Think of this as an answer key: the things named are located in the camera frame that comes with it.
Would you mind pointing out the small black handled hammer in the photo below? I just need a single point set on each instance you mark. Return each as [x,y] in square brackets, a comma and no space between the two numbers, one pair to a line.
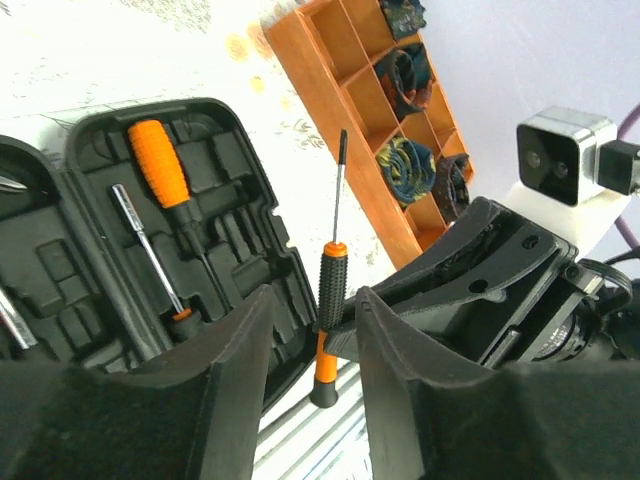
[16,324]

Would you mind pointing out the large black orange screwdriver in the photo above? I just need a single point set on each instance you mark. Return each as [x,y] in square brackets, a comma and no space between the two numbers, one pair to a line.
[186,323]

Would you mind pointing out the orange handled long-nose pliers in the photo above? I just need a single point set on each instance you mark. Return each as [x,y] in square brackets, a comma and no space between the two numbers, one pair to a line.
[9,185]

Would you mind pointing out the wooden compartment tray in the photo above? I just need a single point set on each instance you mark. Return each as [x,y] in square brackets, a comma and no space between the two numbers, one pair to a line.
[329,50]

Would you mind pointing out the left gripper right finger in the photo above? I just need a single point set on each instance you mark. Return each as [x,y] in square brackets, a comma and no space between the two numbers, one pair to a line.
[433,414]

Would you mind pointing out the black plastic tool case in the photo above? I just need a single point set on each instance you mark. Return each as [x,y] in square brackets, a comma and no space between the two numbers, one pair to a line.
[76,272]

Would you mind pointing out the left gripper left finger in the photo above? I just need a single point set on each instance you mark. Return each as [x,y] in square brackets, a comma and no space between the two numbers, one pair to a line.
[191,413]

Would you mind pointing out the small precision screwdriver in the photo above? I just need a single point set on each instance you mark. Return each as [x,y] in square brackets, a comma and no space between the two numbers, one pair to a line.
[332,289]

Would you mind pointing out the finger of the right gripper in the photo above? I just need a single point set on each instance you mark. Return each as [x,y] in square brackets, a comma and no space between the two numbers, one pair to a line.
[477,288]

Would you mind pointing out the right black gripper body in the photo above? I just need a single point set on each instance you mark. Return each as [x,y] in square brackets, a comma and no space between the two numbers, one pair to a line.
[576,308]

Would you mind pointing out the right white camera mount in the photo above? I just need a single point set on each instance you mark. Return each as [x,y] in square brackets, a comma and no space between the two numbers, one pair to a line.
[576,176]

